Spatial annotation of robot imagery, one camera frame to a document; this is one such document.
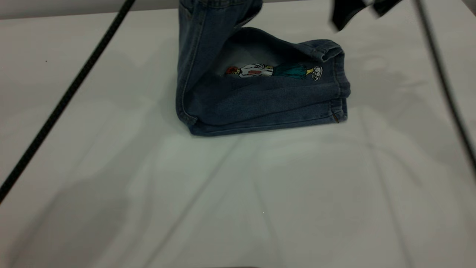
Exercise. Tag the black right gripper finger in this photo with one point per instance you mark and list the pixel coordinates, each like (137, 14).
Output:
(386, 5)
(346, 13)

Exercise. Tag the blue denim pants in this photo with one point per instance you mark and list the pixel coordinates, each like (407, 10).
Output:
(260, 100)

